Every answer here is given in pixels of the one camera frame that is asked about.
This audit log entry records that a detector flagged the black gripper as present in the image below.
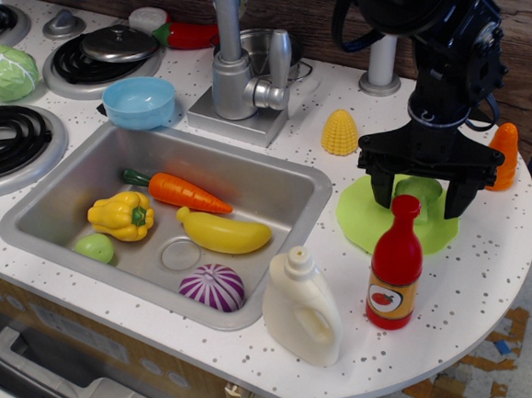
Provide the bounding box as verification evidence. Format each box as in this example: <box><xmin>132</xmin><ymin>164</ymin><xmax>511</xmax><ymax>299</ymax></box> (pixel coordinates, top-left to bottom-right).
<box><xmin>358</xmin><ymin>111</ymin><xmax>504</xmax><ymax>220</ymax></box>

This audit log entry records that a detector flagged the green toy broccoli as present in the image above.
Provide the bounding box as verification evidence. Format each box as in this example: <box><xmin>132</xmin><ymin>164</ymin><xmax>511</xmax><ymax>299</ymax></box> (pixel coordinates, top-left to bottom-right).
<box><xmin>393</xmin><ymin>176</ymin><xmax>443</xmax><ymax>225</ymax></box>

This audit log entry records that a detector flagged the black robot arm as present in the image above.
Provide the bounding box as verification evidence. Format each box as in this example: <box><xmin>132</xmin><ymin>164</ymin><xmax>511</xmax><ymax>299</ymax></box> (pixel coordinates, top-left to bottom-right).
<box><xmin>331</xmin><ymin>0</ymin><xmax>507</xmax><ymax>219</ymax></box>

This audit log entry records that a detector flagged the light blue plastic bowl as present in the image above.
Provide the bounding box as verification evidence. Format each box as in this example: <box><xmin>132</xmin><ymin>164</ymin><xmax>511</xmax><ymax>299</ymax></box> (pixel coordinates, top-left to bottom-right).
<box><xmin>101</xmin><ymin>76</ymin><xmax>175</xmax><ymax>131</ymax></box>

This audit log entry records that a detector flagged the light green plastic plate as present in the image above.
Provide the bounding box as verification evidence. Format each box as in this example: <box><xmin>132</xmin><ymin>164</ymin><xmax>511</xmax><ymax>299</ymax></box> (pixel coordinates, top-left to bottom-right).
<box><xmin>336</xmin><ymin>175</ymin><xmax>459</xmax><ymax>255</ymax></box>

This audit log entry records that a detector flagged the red toy ketchup bottle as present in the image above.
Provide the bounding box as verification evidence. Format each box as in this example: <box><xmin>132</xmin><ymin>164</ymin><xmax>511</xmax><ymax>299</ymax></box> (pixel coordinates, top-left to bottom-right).
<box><xmin>366</xmin><ymin>194</ymin><xmax>423</xmax><ymax>330</ymax></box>

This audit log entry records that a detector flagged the yellow toy corn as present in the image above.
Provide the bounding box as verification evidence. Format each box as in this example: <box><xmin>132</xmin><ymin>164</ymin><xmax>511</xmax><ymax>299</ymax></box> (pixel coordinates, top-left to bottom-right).
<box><xmin>321</xmin><ymin>109</ymin><xmax>359</xmax><ymax>156</ymax></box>

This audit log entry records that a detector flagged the orange toy carrot cone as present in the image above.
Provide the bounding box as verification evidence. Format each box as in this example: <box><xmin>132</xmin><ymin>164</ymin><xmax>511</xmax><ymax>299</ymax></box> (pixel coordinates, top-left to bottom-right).
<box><xmin>486</xmin><ymin>122</ymin><xmax>519</xmax><ymax>191</ymax></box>

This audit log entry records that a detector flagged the grey support pole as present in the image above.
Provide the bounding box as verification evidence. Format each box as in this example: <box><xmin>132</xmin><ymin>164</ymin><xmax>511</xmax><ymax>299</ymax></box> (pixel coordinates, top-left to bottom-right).
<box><xmin>359</xmin><ymin>35</ymin><xmax>401</xmax><ymax>97</ymax></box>

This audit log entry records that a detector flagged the white toy detergent jug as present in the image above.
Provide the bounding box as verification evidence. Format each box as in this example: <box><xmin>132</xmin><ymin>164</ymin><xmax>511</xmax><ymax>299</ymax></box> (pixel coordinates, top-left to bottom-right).
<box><xmin>262</xmin><ymin>246</ymin><xmax>343</xmax><ymax>367</ymax></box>

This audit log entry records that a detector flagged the silver toy faucet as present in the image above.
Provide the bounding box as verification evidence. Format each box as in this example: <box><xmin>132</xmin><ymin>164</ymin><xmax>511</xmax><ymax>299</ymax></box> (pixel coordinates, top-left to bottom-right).
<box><xmin>187</xmin><ymin>0</ymin><xmax>292</xmax><ymax>148</ymax></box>

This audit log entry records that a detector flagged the yellow toy banana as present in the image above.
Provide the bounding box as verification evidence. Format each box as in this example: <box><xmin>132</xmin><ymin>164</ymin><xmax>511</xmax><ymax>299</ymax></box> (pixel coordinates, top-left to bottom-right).
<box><xmin>176</xmin><ymin>206</ymin><xmax>273</xmax><ymax>255</ymax></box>

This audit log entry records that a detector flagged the stainless steel sink basin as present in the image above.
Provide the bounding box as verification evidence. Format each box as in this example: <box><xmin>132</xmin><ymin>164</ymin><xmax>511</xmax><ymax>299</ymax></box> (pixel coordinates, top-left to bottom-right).
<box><xmin>0</xmin><ymin>123</ymin><xmax>332</xmax><ymax>330</ymax></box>

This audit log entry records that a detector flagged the small steel pot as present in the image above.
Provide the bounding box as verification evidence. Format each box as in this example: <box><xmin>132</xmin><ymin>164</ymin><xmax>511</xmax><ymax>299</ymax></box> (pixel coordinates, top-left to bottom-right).
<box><xmin>209</xmin><ymin>23</ymin><xmax>315</xmax><ymax>90</ymax></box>

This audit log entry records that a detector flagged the purple striped toy onion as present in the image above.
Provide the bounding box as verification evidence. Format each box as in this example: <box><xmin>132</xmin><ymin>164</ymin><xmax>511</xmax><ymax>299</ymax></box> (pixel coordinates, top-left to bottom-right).
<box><xmin>178</xmin><ymin>264</ymin><xmax>245</xmax><ymax>313</ymax></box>

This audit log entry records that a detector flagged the orange toy carrot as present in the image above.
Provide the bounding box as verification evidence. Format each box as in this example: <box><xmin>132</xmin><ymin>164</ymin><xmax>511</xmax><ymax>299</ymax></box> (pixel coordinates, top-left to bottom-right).
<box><xmin>121</xmin><ymin>168</ymin><xmax>232</xmax><ymax>214</ymax></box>

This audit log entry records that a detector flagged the red toy chili pepper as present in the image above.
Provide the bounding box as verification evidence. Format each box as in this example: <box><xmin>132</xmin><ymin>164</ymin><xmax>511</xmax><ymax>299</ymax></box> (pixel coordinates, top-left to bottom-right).
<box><xmin>152</xmin><ymin>21</ymin><xmax>219</xmax><ymax>50</ymax></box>

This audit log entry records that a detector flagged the yellow toy bell pepper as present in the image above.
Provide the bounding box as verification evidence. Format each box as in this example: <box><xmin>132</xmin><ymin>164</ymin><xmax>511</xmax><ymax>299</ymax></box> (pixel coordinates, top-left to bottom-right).
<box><xmin>87</xmin><ymin>191</ymin><xmax>155</xmax><ymax>242</ymax></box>

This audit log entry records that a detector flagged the green toy apple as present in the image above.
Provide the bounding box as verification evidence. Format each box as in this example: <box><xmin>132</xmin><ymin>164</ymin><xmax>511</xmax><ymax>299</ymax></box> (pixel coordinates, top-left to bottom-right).
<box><xmin>74</xmin><ymin>233</ymin><xmax>115</xmax><ymax>264</ymax></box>

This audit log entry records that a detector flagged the steel pot lid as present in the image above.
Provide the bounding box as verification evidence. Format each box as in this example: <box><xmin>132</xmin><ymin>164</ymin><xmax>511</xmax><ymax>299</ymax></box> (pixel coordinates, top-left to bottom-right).
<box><xmin>80</xmin><ymin>24</ymin><xmax>159</xmax><ymax>63</ymax></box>

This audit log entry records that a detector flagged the back right stove burner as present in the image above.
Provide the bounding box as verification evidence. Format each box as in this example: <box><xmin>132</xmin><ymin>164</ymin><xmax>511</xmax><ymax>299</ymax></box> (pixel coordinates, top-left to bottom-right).
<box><xmin>42</xmin><ymin>33</ymin><xmax>164</xmax><ymax>100</ymax></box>

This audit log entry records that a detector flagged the grey stove knob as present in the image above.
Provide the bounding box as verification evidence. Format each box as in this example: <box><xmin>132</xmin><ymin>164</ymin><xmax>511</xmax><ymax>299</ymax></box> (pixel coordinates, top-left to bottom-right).
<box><xmin>42</xmin><ymin>9</ymin><xmax>86</xmax><ymax>40</ymax></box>

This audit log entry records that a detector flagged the front left stove burner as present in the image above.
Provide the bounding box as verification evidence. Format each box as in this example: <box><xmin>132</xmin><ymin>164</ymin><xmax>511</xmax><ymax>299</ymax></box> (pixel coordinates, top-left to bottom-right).
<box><xmin>0</xmin><ymin>105</ymin><xmax>68</xmax><ymax>196</ymax></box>

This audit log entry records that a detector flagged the green toy cabbage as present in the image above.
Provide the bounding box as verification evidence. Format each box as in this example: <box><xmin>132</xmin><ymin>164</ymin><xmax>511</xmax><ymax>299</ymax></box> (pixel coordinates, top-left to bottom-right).
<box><xmin>0</xmin><ymin>44</ymin><xmax>39</xmax><ymax>102</ymax></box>

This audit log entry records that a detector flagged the toy oven door handle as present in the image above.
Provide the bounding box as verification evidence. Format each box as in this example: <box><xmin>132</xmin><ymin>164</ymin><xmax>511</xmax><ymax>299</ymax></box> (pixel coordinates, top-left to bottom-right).
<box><xmin>0</xmin><ymin>327</ymin><xmax>104</xmax><ymax>398</ymax></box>

